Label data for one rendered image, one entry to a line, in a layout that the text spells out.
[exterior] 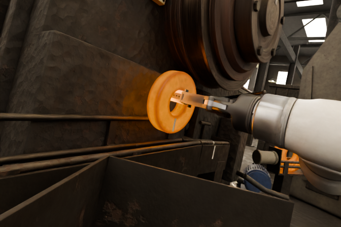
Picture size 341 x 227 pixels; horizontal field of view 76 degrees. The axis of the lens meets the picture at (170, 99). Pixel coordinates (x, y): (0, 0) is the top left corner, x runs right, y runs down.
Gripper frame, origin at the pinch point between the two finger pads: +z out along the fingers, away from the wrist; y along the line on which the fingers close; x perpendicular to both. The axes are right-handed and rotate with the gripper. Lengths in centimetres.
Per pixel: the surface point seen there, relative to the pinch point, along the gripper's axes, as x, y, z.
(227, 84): 7.8, 20.2, -2.7
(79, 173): -8.9, -32.5, -18.1
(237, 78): 10.8, 22.9, -4.3
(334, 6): 444, 809, 77
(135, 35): 12.6, -6.5, 12.9
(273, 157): -13, 60, -13
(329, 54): 109, 293, 3
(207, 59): 11.4, 5.7, -2.4
